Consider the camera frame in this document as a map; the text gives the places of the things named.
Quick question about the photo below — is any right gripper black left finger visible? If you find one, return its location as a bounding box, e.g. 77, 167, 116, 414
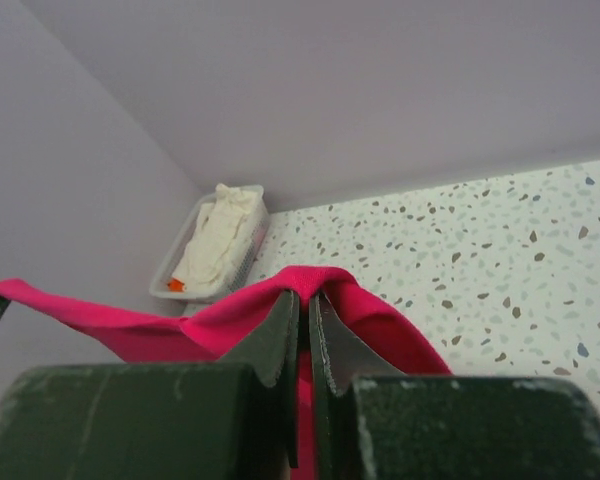
0, 291, 300, 479

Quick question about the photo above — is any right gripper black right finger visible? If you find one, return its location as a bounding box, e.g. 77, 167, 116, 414
308, 294, 600, 479

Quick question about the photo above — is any red t shirt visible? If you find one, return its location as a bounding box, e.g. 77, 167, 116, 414
0, 264, 454, 480

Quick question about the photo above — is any orange t shirt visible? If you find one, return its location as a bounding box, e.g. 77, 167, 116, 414
168, 278, 186, 292

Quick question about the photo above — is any white plastic basket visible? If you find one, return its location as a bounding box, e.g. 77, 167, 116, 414
149, 185, 270, 304

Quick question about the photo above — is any cream t shirt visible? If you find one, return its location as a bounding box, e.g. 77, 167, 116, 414
173, 183, 256, 293

